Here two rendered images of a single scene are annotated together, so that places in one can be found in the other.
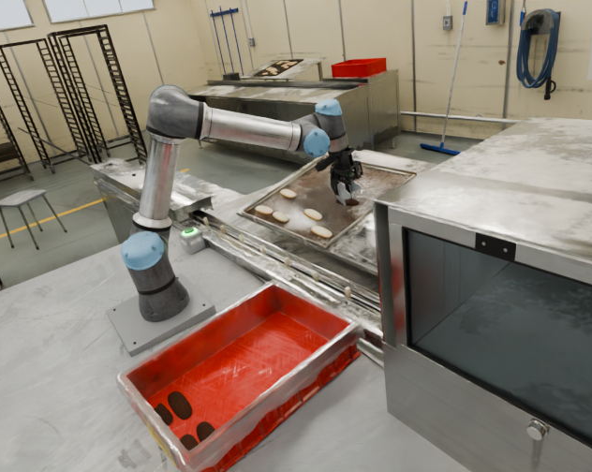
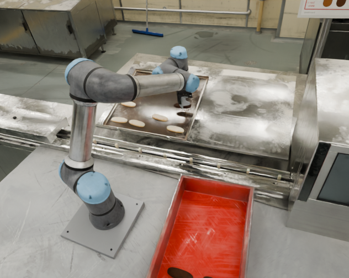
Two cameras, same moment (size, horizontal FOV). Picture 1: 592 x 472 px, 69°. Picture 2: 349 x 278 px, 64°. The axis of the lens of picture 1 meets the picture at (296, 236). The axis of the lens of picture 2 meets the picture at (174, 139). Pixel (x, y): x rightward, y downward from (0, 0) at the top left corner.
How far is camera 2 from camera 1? 0.71 m
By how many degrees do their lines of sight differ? 30
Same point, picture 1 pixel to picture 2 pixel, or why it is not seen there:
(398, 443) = (301, 240)
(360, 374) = (258, 212)
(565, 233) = not seen: outside the picture
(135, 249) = (94, 190)
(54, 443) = not seen: outside the picture
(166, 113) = (111, 91)
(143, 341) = (116, 245)
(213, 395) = (194, 259)
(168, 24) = not seen: outside the picture
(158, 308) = (113, 219)
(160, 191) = (89, 140)
